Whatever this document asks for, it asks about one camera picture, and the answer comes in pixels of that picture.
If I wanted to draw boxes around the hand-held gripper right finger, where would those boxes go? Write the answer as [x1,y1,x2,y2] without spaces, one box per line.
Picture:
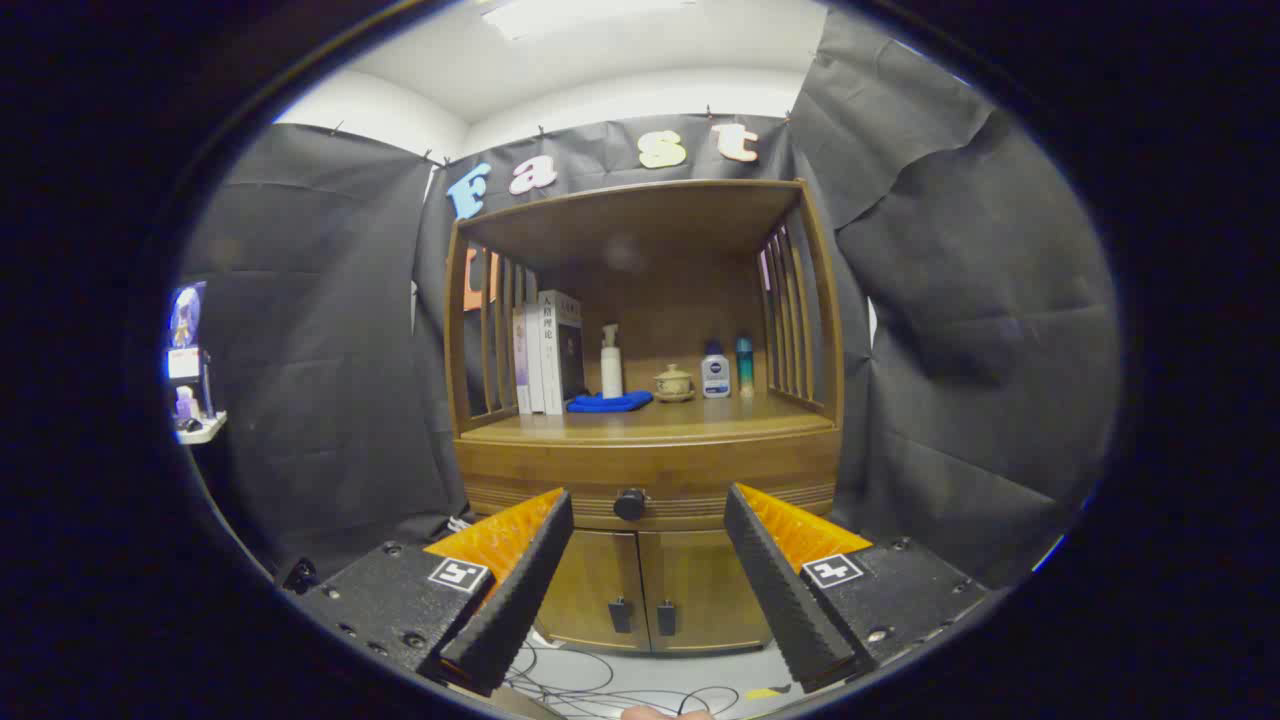
[723,483,991,694]

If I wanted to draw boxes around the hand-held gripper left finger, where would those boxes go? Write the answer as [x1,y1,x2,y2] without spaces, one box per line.
[290,487,576,698]

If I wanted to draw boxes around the wooden drawer with black knob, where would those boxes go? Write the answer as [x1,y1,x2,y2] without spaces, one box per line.
[455,436,841,533]

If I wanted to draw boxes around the wooden cabinet door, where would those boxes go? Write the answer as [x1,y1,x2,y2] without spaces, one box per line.
[640,530,776,654]
[535,528,642,651]

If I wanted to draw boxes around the wooden countertop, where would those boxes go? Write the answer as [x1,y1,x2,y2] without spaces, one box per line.
[460,392,836,446]

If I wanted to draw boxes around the wooden cabinet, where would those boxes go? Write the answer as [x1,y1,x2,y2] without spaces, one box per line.
[443,178,846,656]

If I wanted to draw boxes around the blue folded cloth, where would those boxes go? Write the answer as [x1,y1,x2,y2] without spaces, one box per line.
[566,390,654,414]

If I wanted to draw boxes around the lilac book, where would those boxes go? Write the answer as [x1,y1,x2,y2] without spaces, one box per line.
[512,307,531,414]

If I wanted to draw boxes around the white book with dark cover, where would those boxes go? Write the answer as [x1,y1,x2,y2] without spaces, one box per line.
[537,290,586,415]

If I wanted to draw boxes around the black floor cables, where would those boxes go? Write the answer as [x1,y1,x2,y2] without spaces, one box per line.
[500,640,741,720]

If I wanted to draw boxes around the white wall shelf with items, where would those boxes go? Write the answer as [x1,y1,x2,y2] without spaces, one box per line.
[165,282,228,446]

